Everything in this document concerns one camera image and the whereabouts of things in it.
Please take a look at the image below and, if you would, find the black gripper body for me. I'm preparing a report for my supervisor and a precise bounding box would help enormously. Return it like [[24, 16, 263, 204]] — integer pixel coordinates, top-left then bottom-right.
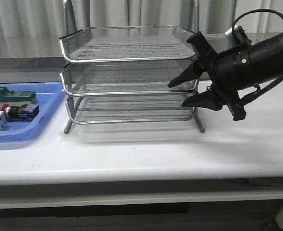
[[187, 31, 249, 121]]

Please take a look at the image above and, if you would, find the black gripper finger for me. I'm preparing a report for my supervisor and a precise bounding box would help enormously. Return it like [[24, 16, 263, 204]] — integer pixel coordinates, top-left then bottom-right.
[[168, 61, 206, 88], [182, 91, 226, 111]]

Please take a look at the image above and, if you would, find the silver mesh tray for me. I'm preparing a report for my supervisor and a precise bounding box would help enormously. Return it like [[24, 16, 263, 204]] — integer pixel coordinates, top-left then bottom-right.
[[60, 60, 198, 97], [65, 93, 196, 125], [60, 26, 196, 63]]

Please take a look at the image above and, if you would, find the red emergency stop button switch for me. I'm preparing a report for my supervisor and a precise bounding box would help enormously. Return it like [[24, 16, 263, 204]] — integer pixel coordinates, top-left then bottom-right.
[[1, 104, 40, 121]]

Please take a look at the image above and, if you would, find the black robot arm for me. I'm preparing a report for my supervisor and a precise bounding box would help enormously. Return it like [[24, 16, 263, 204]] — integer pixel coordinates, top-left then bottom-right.
[[168, 32, 283, 121]]

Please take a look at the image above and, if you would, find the silver mesh top tray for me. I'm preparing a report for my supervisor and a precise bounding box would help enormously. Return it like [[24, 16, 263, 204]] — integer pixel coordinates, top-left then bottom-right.
[[60, 26, 196, 63]]

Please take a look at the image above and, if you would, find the silver mesh bottom tray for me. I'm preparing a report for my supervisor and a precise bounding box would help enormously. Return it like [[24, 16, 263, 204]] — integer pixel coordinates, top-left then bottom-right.
[[65, 93, 196, 125]]

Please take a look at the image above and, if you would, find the blue plastic tray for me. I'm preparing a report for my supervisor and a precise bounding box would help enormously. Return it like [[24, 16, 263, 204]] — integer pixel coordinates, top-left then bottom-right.
[[0, 82, 65, 143]]

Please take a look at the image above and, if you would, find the green terminal block module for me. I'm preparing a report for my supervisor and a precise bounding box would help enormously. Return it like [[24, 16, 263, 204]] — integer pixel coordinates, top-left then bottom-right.
[[0, 87, 37, 107]]

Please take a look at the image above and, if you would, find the grey back counter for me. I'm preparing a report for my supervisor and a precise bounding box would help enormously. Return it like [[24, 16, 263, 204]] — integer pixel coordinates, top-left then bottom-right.
[[0, 32, 283, 72]]

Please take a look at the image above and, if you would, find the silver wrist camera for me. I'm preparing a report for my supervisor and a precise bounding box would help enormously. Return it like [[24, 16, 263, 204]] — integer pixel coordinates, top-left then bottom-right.
[[225, 25, 252, 47]]

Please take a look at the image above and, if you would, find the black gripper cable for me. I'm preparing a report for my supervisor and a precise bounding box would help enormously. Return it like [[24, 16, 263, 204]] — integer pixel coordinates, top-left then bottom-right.
[[232, 9, 283, 108]]

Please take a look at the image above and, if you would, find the grey metal rack frame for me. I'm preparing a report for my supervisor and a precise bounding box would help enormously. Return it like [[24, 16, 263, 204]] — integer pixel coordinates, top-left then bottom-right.
[[63, 60, 205, 134]]

